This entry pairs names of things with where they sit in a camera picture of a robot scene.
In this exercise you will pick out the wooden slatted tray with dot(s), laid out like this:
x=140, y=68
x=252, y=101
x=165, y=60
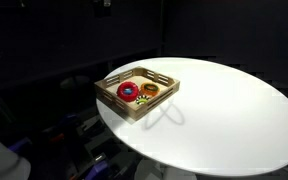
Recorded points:
x=134, y=113

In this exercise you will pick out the grey curved cover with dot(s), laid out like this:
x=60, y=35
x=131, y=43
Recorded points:
x=0, y=160

